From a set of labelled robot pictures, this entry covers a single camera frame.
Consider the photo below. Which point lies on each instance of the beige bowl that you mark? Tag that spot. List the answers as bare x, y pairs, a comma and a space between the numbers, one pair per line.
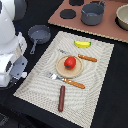
122, 15

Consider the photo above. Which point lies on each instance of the fork with orange handle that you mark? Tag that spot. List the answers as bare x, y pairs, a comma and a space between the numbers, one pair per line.
68, 81

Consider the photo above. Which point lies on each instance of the small grey frying pan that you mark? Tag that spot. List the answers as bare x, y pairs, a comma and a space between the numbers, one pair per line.
39, 34

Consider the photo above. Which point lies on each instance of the black round stove burner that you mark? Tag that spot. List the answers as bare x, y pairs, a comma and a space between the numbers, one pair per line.
67, 14

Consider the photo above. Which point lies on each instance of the white woven placemat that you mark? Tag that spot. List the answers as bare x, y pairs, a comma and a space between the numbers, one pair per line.
79, 104

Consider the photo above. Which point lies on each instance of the yellow toy banana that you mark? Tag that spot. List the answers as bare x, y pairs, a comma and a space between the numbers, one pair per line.
80, 44

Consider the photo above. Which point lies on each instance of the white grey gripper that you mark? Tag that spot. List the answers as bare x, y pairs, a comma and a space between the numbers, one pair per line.
12, 61

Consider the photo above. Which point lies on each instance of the red toy tomato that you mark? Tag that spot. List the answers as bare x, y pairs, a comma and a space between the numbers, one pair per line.
70, 63

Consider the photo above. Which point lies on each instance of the brown toy stove board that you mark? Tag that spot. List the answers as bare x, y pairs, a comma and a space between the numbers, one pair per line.
107, 28

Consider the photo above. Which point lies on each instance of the grey cooking pot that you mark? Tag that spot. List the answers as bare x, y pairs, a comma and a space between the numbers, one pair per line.
92, 13

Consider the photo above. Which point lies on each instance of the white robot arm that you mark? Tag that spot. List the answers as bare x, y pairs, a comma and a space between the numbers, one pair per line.
10, 11

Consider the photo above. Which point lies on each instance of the round beige plate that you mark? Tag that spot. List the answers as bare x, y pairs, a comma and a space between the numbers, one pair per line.
63, 71

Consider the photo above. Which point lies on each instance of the brown toy sausage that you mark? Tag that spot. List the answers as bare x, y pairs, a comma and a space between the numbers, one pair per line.
61, 99

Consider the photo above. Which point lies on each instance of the knife with orange handle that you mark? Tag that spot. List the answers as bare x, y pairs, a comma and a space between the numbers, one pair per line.
79, 55

